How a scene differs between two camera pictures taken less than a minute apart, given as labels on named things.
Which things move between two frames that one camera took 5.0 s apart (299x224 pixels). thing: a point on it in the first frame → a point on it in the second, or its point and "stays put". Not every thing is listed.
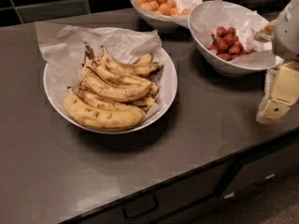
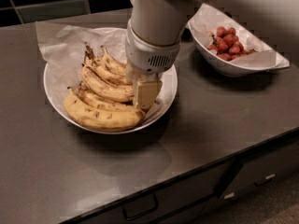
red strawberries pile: [227, 45] stays put
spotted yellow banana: [115, 89] stays put
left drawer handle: [140, 206] stays put
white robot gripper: [287, 35] → [146, 56]
